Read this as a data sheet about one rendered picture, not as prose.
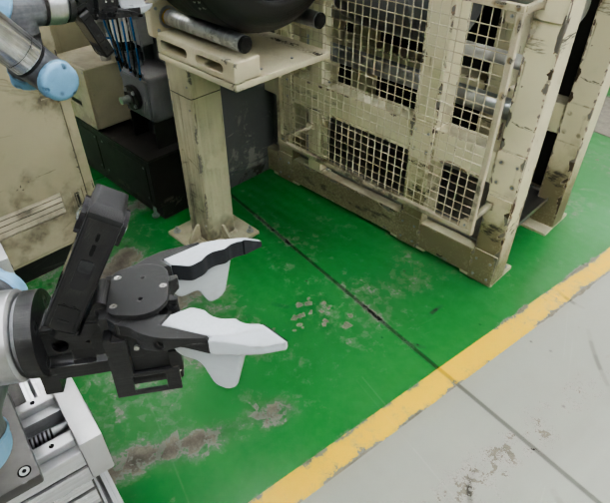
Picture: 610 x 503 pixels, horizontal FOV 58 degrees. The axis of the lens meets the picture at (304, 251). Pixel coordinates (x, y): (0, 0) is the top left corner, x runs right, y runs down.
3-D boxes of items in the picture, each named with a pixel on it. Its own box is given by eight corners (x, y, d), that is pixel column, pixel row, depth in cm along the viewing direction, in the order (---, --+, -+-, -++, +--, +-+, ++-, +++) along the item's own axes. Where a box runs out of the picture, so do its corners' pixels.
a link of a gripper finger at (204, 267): (244, 272, 57) (170, 314, 51) (239, 223, 54) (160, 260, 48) (265, 283, 55) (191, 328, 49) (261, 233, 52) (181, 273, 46)
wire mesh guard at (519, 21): (278, 143, 225) (271, -48, 181) (281, 141, 226) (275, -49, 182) (469, 237, 176) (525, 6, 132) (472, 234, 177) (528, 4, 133)
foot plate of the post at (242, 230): (168, 234, 227) (166, 226, 224) (219, 207, 241) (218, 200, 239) (208, 262, 212) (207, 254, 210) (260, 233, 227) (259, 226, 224)
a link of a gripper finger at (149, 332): (233, 330, 42) (143, 304, 46) (231, 312, 41) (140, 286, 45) (199, 369, 39) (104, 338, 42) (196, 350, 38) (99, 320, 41)
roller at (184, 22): (166, 4, 157) (176, 14, 161) (158, 18, 157) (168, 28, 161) (246, 32, 138) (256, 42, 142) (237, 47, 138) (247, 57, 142)
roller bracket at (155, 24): (148, 36, 160) (142, 0, 154) (251, 8, 182) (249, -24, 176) (154, 39, 158) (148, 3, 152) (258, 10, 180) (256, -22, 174)
